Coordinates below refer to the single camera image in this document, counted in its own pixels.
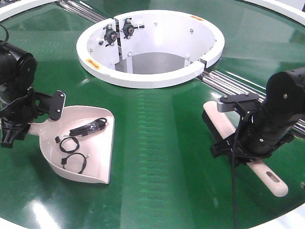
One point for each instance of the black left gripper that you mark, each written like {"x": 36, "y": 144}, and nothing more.
{"x": 24, "y": 110}

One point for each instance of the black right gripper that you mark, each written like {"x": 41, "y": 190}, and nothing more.
{"x": 225, "y": 146}

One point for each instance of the beige hand brush black bristles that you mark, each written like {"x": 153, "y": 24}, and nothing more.
{"x": 224, "y": 128}

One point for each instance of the beige plastic dustpan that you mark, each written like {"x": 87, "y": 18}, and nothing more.
{"x": 81, "y": 158}

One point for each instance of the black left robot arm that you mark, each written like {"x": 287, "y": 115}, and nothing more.
{"x": 17, "y": 71}

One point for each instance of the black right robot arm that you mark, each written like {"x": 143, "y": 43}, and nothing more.
{"x": 263, "y": 127}

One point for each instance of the orange warning sticker front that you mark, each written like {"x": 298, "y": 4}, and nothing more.
{"x": 93, "y": 63}

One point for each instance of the orange warning sticker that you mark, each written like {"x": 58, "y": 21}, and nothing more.
{"x": 197, "y": 18}
{"x": 93, "y": 63}

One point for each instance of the white outer rim top left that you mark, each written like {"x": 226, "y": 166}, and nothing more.
{"x": 15, "y": 8}

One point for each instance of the white rim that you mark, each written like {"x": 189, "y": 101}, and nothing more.
{"x": 281, "y": 8}
{"x": 15, "y": 8}

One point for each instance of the left black bearing block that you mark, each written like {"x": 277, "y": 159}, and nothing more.
{"x": 110, "y": 35}

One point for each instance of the black bearing block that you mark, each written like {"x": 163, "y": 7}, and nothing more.
{"x": 128, "y": 28}
{"x": 110, "y": 35}

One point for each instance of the steel rollers top left gap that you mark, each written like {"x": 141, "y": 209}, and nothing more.
{"x": 81, "y": 10}

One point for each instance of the right black bearing block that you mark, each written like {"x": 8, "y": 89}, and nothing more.
{"x": 128, "y": 28}

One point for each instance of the orange warning sticker back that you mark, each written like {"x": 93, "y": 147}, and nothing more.
{"x": 197, "y": 18}

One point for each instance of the white outer rim top right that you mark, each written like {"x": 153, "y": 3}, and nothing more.
{"x": 281, "y": 8}

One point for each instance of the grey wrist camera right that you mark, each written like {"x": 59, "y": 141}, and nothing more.
{"x": 241, "y": 103}

